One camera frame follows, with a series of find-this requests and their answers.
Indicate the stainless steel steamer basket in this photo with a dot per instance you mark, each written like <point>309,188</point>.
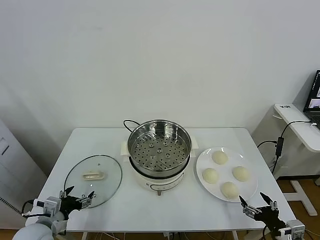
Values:
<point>140,140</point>

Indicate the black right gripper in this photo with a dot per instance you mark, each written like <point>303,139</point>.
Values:
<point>268,216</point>

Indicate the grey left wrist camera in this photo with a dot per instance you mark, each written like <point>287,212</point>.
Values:
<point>51,205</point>

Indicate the white electric cooking pot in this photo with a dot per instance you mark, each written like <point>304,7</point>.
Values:
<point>160,183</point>

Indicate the white round plate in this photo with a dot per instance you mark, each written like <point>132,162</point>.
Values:
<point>225,171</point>

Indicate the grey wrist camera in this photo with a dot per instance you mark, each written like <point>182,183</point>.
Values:
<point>51,205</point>
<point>296,228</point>

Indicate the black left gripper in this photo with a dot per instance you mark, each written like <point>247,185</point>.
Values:
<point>71,205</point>

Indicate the white side desk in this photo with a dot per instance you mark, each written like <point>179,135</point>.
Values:
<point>287,113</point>

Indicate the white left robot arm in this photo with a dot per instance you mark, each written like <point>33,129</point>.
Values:
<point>32,231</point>

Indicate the white steamed baozi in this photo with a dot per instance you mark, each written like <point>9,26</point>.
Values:
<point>210,175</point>
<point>220,157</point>
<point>230,190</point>
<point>241,173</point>

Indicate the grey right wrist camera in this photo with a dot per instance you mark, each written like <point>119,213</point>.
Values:
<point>296,228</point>

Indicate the glass pot lid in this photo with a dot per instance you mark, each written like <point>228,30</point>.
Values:
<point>105,175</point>

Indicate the black laptop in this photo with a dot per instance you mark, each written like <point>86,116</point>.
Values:
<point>315,87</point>

